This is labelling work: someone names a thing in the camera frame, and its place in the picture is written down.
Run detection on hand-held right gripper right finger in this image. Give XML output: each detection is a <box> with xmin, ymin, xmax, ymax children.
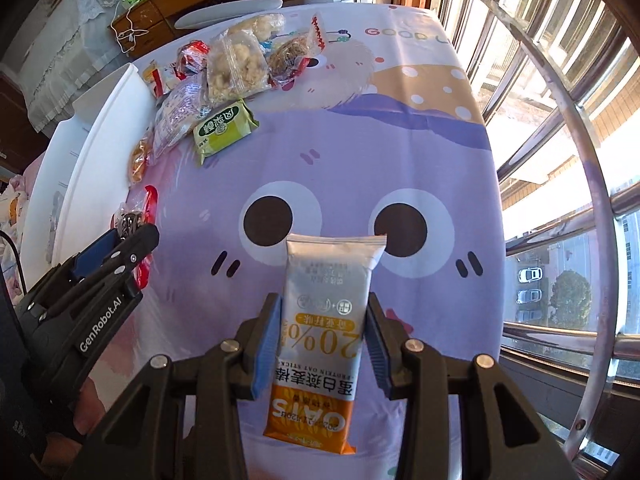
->
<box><xmin>364</xmin><ymin>292</ymin><xmax>578</xmax><ymax>480</ymax></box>

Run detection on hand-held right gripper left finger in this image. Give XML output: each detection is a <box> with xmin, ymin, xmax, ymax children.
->
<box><xmin>62</xmin><ymin>292</ymin><xmax>282</xmax><ymax>480</ymax></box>

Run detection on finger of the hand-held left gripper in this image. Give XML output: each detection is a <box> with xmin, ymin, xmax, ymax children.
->
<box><xmin>75</xmin><ymin>223</ymin><xmax>161</xmax><ymax>283</ymax></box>
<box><xmin>69</xmin><ymin>231</ymin><xmax>119</xmax><ymax>281</ymax></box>

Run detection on clear packet with red edge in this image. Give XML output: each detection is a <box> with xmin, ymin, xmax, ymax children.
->
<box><xmin>112</xmin><ymin>185</ymin><xmax>161</xmax><ymax>288</ymax></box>

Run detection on white orange oat bar packet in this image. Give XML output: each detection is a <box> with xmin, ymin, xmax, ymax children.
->
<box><xmin>263</xmin><ymin>232</ymin><xmax>388</xmax><ymax>456</ymax></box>

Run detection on orange bread packet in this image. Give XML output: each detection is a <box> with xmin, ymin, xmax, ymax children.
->
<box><xmin>127</xmin><ymin>137</ymin><xmax>153</xmax><ymax>188</ymax></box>

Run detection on white plastic basket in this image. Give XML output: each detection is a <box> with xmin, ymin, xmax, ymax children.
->
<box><xmin>20</xmin><ymin>62</ymin><xmax>156</xmax><ymax>266</ymax></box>

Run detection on purple white snack packet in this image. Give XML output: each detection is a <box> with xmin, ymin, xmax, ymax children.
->
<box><xmin>150</xmin><ymin>80</ymin><xmax>216</xmax><ymax>161</ymax></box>

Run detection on green snack packet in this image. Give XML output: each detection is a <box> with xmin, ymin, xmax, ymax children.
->
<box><xmin>192</xmin><ymin>99</ymin><xmax>261</xmax><ymax>167</ymax></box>

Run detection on clear rice cracker packet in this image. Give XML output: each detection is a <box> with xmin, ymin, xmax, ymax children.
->
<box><xmin>227</xmin><ymin>12</ymin><xmax>286</xmax><ymax>43</ymax></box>
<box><xmin>206</xmin><ymin>30</ymin><xmax>271</xmax><ymax>108</ymax></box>

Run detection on nut cluster packet red edges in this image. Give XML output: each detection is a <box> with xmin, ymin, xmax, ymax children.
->
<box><xmin>267</xmin><ymin>12</ymin><xmax>328</xmax><ymax>90</ymax></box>

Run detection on person's left hand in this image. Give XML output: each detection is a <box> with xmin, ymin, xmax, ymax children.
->
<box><xmin>70</xmin><ymin>382</ymin><xmax>108</xmax><ymax>436</ymax></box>

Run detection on floral bedding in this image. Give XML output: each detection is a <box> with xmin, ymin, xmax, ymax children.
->
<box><xmin>0</xmin><ymin>175</ymin><xmax>32</xmax><ymax>281</ymax></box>

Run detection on red white snack packet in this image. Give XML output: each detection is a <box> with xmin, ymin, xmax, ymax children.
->
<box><xmin>142</xmin><ymin>60</ymin><xmax>176</xmax><ymax>98</ymax></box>

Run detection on printed cartoon tablecloth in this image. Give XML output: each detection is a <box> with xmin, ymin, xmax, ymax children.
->
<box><xmin>75</xmin><ymin>2</ymin><xmax>507</xmax><ymax>480</ymax></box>

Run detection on red candy packet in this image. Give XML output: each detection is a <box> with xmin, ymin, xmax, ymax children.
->
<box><xmin>177</xmin><ymin>40</ymin><xmax>211</xmax><ymax>76</ymax></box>

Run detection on white lace cloth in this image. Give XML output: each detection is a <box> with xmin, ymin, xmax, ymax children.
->
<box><xmin>20</xmin><ymin>0</ymin><xmax>126</xmax><ymax>121</ymax></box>

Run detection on metal window grille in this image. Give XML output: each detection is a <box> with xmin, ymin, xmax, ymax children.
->
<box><xmin>390</xmin><ymin>0</ymin><xmax>640</xmax><ymax>480</ymax></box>

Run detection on black cable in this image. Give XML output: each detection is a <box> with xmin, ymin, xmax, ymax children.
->
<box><xmin>0</xmin><ymin>230</ymin><xmax>28</xmax><ymax>301</ymax></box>

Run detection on white charger cable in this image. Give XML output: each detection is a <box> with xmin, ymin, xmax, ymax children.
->
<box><xmin>112</xmin><ymin>0</ymin><xmax>149</xmax><ymax>54</ymax></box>

